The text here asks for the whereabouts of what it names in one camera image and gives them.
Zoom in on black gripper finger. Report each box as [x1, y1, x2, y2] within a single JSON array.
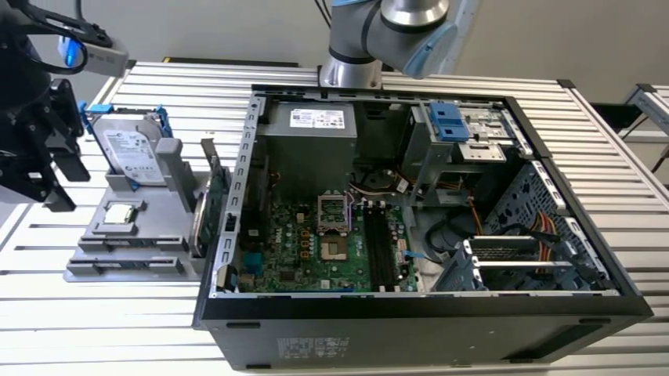
[[46, 78, 91, 183], [0, 113, 79, 213]]

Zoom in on black RAM slot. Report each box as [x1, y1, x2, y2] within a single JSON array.
[[377, 200, 397, 293], [370, 200, 390, 293], [364, 200, 384, 293]]

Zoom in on hard disk in blue carrier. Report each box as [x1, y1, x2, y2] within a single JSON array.
[[77, 100, 177, 190]]

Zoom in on silver CPU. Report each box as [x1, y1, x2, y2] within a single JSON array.
[[102, 203, 141, 225]]

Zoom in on grey parts rack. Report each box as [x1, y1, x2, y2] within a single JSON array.
[[62, 136, 210, 283]]

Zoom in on black bar with yellow end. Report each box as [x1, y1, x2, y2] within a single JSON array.
[[161, 56, 301, 67]]

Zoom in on green graphics card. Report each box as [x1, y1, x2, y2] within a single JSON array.
[[187, 136, 234, 259]]

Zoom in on grey power supply unit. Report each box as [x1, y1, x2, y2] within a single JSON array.
[[260, 100, 360, 193]]

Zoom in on metal socket cover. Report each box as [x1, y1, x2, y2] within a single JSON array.
[[317, 190, 350, 236]]

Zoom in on CPU socket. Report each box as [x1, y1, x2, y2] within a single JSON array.
[[320, 234, 350, 262]]

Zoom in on black round cooler fan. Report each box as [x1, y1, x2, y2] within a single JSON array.
[[358, 167, 402, 192]]

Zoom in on green motherboard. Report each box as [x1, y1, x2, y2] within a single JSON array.
[[238, 195, 423, 294]]

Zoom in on blue drive bay latch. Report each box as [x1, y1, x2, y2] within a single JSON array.
[[427, 102, 467, 143]]

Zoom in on black open PC case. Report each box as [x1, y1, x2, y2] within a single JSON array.
[[191, 84, 656, 371]]

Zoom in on silver drive cage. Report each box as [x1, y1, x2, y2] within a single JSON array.
[[405, 99, 535, 207]]

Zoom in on perforated metal disk bay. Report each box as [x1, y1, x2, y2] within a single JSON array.
[[432, 158, 624, 294]]

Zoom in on silver camera with blue light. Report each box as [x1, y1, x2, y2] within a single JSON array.
[[82, 38, 131, 78]]

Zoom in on black cable loop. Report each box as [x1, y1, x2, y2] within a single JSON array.
[[427, 213, 472, 264]]

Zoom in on orange yellow power wires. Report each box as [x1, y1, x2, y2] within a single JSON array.
[[528, 211, 567, 275]]

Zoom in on aluminium frame table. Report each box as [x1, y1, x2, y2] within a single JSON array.
[[619, 82, 669, 143]]

